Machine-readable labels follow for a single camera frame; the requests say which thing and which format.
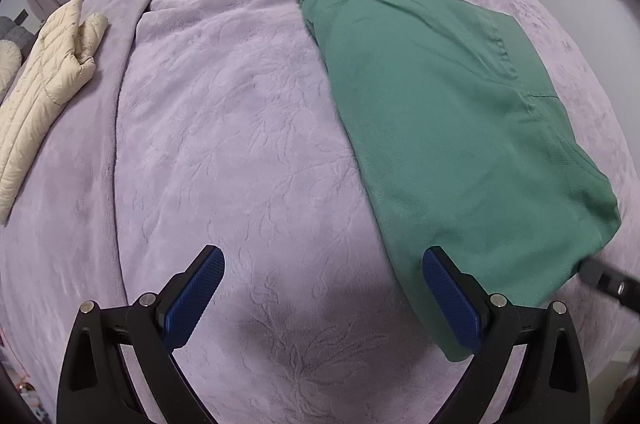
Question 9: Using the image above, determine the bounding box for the grey pillow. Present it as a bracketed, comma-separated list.
[0, 16, 37, 101]

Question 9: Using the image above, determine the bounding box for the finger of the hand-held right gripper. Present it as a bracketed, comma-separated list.
[579, 256, 640, 306]

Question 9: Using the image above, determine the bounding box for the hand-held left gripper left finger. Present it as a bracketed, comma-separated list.
[56, 245, 225, 424]

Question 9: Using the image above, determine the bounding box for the cream quilted puffer jacket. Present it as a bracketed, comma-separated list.
[0, 0, 110, 225]

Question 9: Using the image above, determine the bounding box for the purple embossed blanket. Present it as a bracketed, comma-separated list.
[0, 0, 640, 424]

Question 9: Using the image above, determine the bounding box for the green button jacket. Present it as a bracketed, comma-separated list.
[292, 0, 622, 362]

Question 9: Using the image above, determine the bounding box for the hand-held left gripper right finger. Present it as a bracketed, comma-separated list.
[422, 246, 591, 424]

